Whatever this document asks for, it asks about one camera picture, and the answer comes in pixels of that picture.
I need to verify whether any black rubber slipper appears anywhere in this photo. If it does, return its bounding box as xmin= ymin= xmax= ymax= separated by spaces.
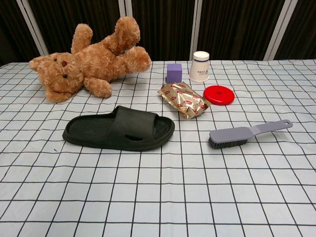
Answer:
xmin=62 ymin=105 xmax=175 ymax=152

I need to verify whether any grey scrub brush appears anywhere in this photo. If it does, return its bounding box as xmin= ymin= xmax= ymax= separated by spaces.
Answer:
xmin=208 ymin=119 xmax=293 ymax=150

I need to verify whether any gold foil snack packet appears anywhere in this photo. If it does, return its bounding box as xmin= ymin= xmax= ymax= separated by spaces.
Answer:
xmin=157 ymin=82 xmax=210 ymax=120

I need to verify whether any purple foam cube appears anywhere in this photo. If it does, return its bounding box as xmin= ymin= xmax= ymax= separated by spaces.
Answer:
xmin=166 ymin=63 xmax=183 ymax=83

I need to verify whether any red round plastic lid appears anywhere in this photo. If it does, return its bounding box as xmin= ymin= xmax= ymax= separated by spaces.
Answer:
xmin=203 ymin=85 xmax=236 ymax=107

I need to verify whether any white paper cup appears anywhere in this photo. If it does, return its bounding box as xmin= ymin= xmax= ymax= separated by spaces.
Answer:
xmin=188 ymin=51 xmax=210 ymax=82

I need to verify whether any white black checkered tablecloth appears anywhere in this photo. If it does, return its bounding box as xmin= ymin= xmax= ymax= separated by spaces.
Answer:
xmin=0 ymin=58 xmax=316 ymax=237

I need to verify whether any brown plush teddy bear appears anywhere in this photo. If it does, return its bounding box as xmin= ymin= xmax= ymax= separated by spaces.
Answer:
xmin=29 ymin=16 xmax=152 ymax=103

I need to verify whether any black folding screen panel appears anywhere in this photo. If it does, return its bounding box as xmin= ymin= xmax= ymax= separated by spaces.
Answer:
xmin=270 ymin=0 xmax=316 ymax=61
xmin=124 ymin=0 xmax=198 ymax=62
xmin=0 ymin=0 xmax=44 ymax=67
xmin=197 ymin=0 xmax=289 ymax=61
xmin=24 ymin=0 xmax=125 ymax=62

